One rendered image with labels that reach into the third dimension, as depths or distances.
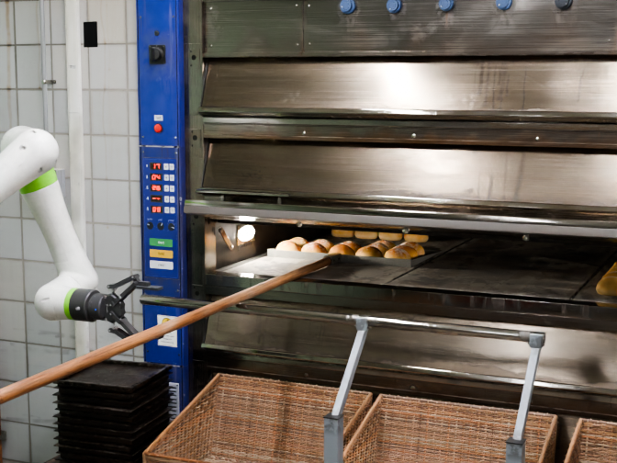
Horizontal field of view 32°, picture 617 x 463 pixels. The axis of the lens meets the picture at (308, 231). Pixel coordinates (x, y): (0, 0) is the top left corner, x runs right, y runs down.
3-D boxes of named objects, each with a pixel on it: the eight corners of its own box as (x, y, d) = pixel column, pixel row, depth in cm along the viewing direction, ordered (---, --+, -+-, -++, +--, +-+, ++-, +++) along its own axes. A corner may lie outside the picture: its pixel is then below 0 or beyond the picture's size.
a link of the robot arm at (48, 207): (12, 197, 309) (41, 190, 303) (36, 182, 318) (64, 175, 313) (61, 309, 319) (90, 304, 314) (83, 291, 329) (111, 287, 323)
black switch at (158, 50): (149, 63, 353) (149, 30, 352) (165, 63, 351) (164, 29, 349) (143, 63, 350) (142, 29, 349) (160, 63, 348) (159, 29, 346)
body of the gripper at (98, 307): (103, 288, 306) (130, 291, 302) (103, 318, 307) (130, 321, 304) (86, 293, 299) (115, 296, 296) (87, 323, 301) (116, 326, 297)
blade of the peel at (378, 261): (410, 267, 370) (410, 259, 369) (267, 256, 392) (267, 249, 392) (442, 251, 402) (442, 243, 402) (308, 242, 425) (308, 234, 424)
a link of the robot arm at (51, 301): (30, 325, 309) (22, 291, 305) (56, 305, 319) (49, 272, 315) (71, 330, 303) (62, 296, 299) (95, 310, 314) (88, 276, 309)
